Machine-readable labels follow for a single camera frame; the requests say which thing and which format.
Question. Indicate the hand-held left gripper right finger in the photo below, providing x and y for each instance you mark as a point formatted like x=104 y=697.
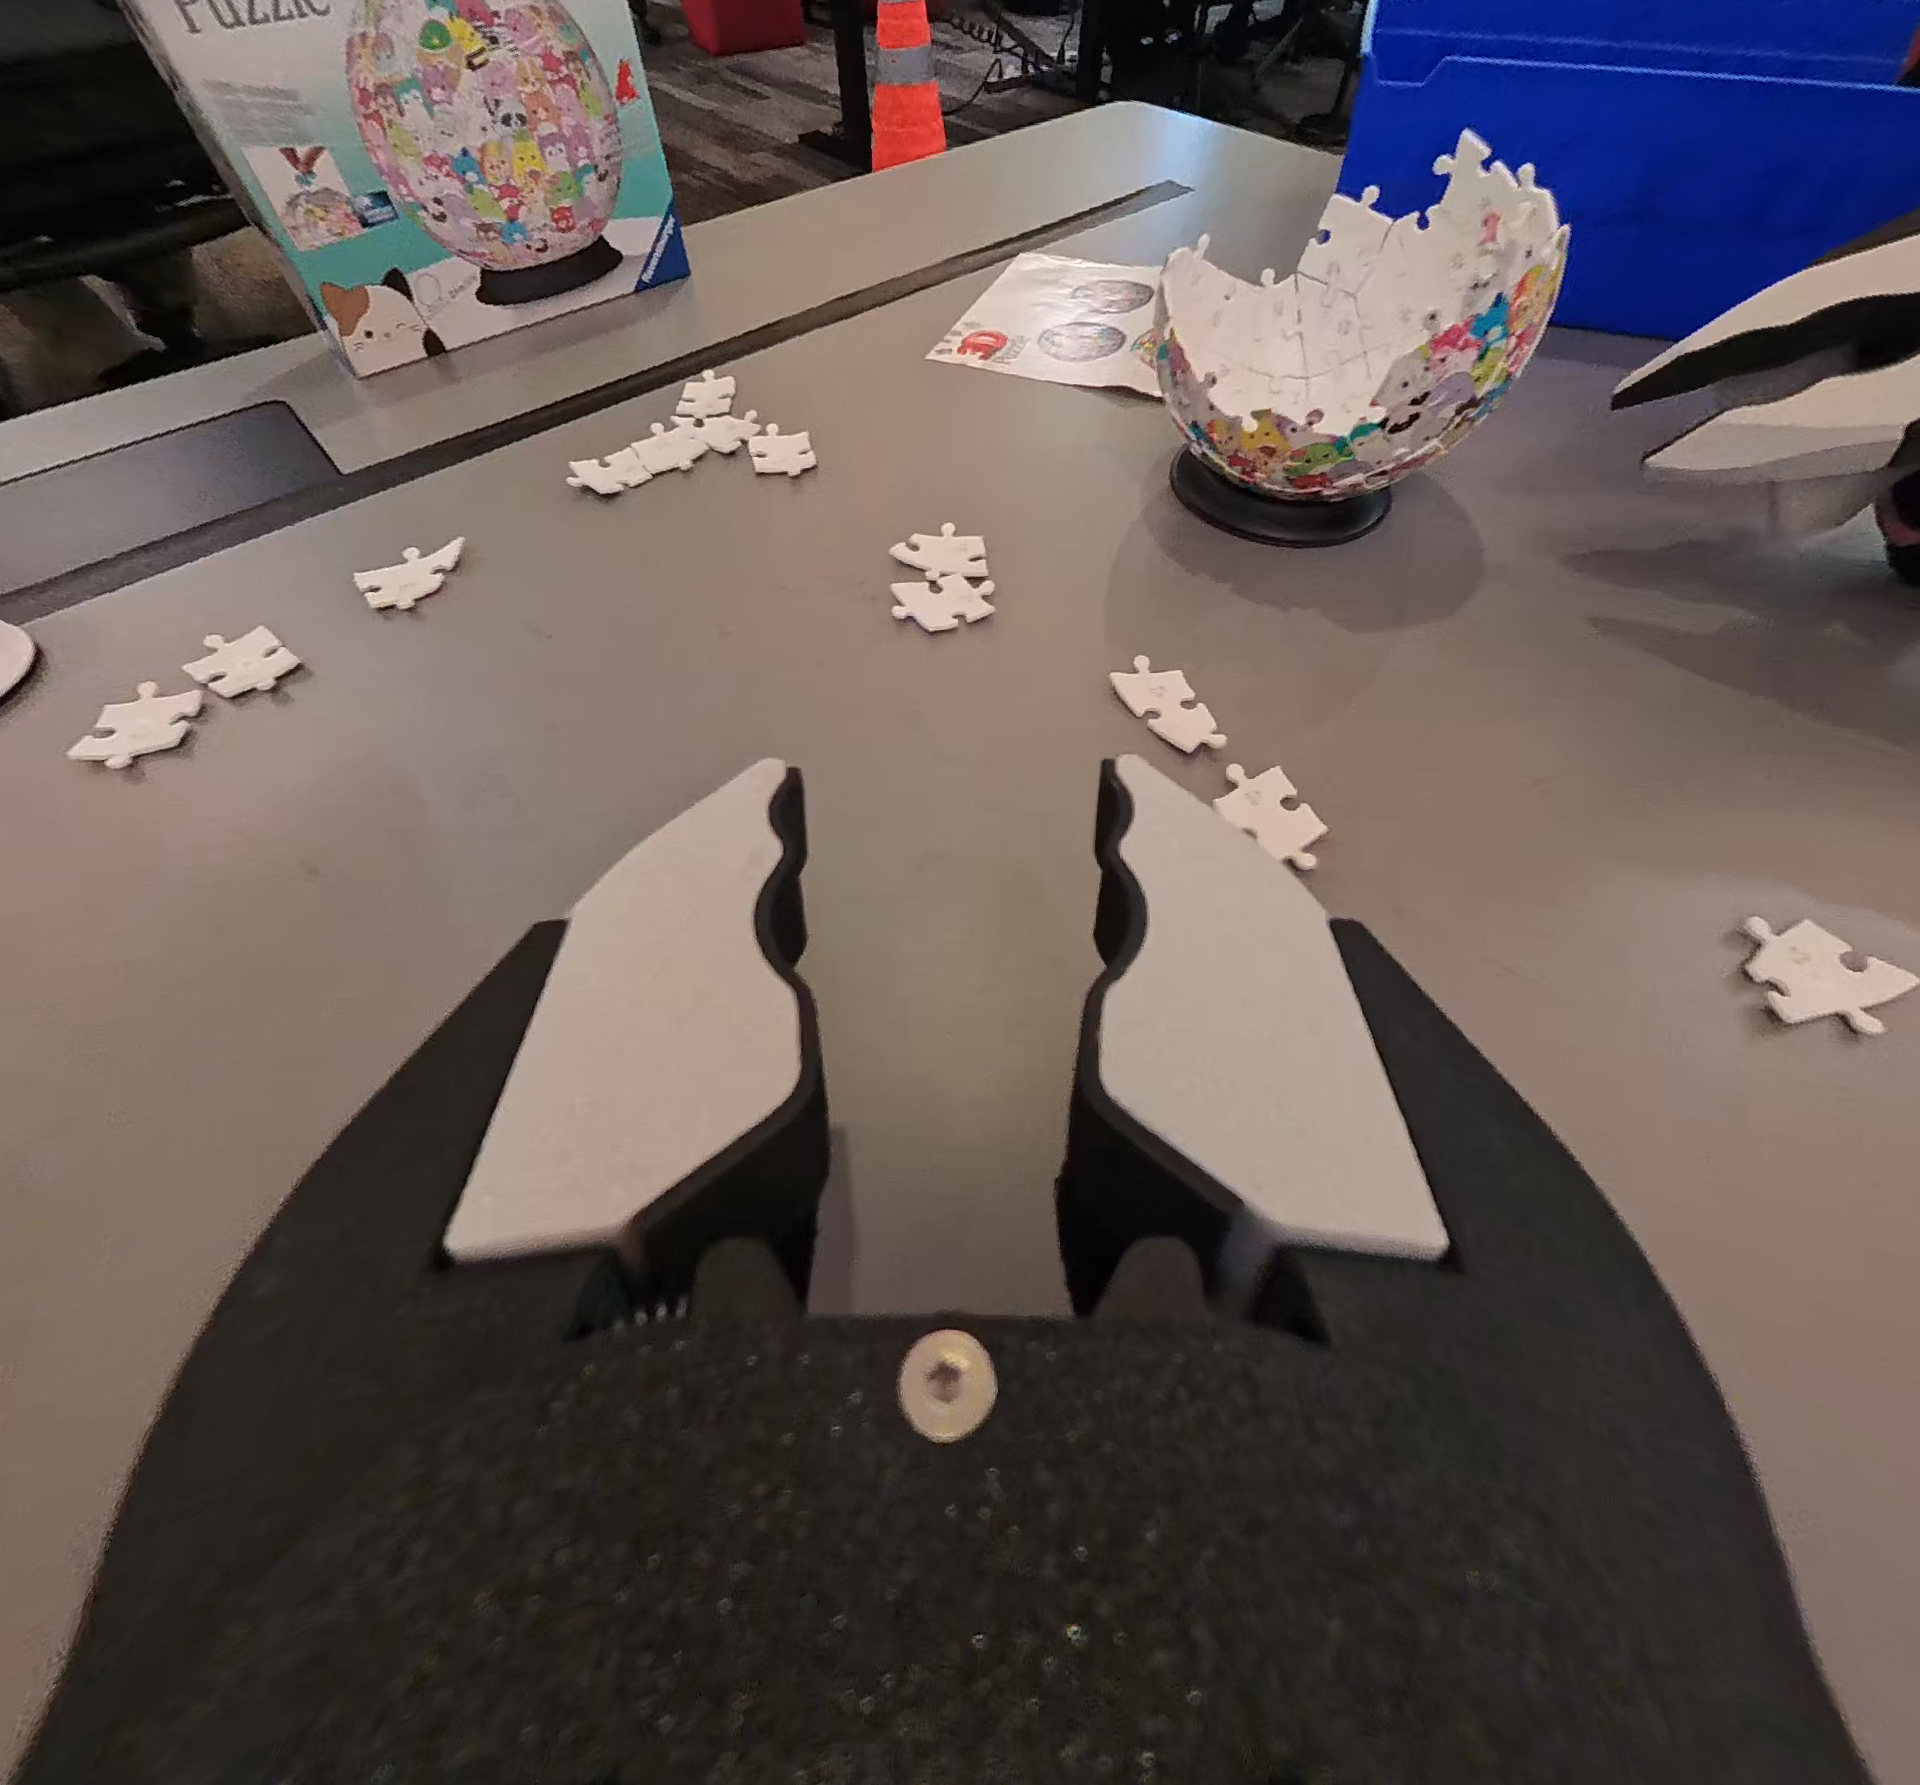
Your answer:
x=1261 y=1049

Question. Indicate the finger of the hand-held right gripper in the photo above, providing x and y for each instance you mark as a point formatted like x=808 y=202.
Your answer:
x=1799 y=315
x=1799 y=443

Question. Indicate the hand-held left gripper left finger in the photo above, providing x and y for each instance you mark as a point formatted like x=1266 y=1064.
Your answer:
x=629 y=1034

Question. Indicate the partly built puzzle ball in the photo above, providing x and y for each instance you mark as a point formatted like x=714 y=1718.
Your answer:
x=1351 y=374

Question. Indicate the black ball stand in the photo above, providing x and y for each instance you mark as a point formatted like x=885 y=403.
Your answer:
x=1275 y=519

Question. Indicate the single white puzzle piece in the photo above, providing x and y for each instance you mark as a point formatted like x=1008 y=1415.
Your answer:
x=942 y=551
x=135 y=729
x=1815 y=976
x=942 y=602
x=241 y=662

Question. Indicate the pointed white puzzle piece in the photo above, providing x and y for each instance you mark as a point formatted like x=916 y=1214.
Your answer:
x=406 y=579

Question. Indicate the cluster of loose puzzle pieces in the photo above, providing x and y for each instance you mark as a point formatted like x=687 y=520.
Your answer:
x=674 y=443

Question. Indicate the puzzle instruction sheet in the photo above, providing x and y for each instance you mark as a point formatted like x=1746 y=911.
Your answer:
x=1034 y=315

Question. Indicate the printed puzzle box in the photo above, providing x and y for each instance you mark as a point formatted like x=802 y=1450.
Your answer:
x=375 y=135

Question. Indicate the blue plastic bin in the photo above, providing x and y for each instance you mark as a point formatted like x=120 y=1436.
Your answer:
x=1649 y=135

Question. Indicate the white flat plate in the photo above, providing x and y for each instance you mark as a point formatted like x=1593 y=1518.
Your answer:
x=15 y=660

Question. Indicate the orange traffic cone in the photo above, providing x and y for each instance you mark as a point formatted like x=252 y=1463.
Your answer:
x=907 y=60

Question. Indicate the black office chair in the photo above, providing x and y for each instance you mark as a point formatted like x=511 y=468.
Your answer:
x=90 y=90

